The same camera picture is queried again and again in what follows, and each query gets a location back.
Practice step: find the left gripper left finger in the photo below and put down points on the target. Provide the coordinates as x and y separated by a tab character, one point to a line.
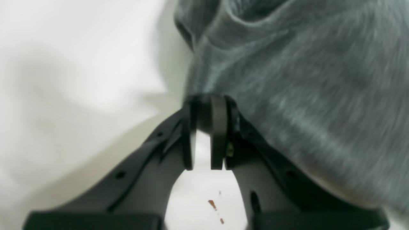
135	194

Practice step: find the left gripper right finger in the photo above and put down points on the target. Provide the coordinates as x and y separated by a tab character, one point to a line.
276	194

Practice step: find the grey T-shirt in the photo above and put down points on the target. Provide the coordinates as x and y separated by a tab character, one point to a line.
325	82

